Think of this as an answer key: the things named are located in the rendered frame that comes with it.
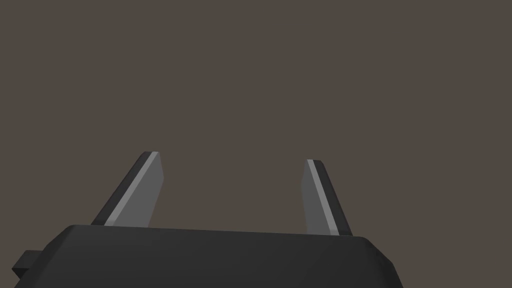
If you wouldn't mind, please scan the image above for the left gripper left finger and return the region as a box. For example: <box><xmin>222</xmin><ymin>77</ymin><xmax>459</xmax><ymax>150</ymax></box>
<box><xmin>90</xmin><ymin>151</ymin><xmax>165</xmax><ymax>229</ymax></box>

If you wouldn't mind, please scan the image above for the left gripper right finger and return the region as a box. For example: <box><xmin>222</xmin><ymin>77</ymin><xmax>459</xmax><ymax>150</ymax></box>
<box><xmin>300</xmin><ymin>159</ymin><xmax>354</xmax><ymax>237</ymax></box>

